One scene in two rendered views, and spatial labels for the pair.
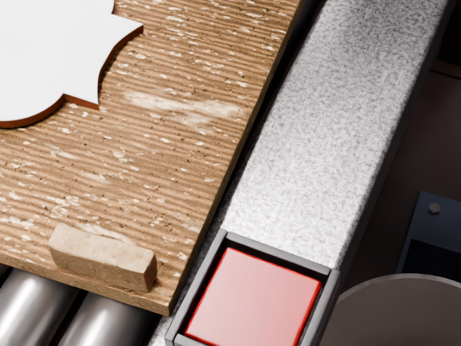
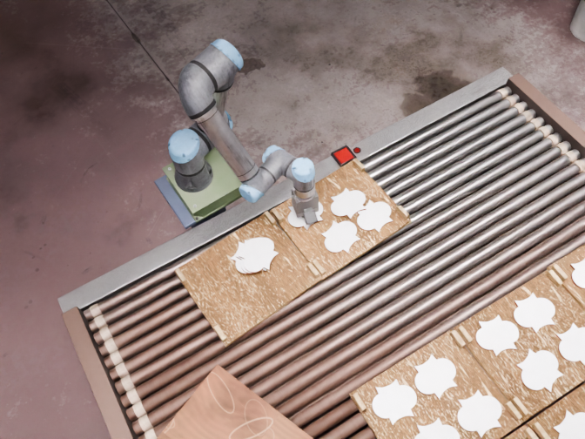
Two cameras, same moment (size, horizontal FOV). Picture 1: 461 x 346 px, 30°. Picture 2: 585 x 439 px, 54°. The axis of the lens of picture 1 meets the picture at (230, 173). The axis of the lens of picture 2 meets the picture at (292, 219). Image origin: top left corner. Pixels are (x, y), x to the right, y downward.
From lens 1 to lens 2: 2.12 m
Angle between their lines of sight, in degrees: 61
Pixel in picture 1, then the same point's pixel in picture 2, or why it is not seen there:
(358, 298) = not seen: hidden behind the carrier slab
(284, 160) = (324, 172)
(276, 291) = (339, 155)
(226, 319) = (347, 155)
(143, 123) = (341, 183)
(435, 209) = not seen: hidden behind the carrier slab
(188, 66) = (328, 188)
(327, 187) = (321, 166)
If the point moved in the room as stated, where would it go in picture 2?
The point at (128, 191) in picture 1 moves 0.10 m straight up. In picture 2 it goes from (349, 175) to (350, 160)
